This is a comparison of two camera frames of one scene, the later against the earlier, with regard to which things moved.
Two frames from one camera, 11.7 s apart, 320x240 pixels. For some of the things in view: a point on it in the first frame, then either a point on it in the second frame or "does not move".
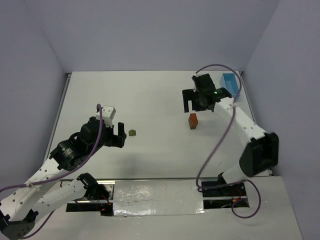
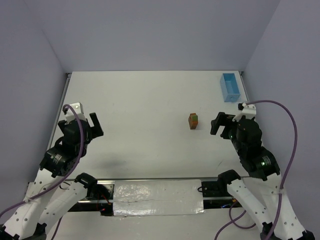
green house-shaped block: (132, 132) -> (194, 118)
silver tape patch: (157, 197) does not move
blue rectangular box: (230, 82) does not move
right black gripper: (194, 94) -> (225, 126)
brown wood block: (193, 126) does not move
